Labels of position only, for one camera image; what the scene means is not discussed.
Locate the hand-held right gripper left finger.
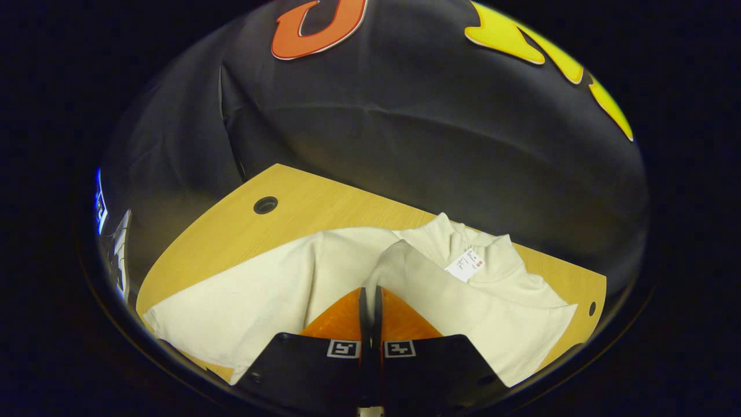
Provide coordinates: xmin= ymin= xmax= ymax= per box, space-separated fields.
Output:
xmin=237 ymin=287 xmax=371 ymax=409

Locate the cream sweatshirt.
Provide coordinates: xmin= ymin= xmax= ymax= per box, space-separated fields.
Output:
xmin=142 ymin=212 xmax=578 ymax=387

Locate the computer monitor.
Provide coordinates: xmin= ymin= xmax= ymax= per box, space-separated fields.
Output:
xmin=94 ymin=168 xmax=108 ymax=235

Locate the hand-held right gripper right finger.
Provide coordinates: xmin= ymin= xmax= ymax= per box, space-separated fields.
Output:
xmin=370 ymin=286 xmax=513 ymax=409

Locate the white desk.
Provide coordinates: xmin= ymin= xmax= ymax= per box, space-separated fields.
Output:
xmin=109 ymin=209 xmax=133 ymax=303

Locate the black backdrop cloth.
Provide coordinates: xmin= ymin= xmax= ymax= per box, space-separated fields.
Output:
xmin=96 ymin=0 xmax=649 ymax=302

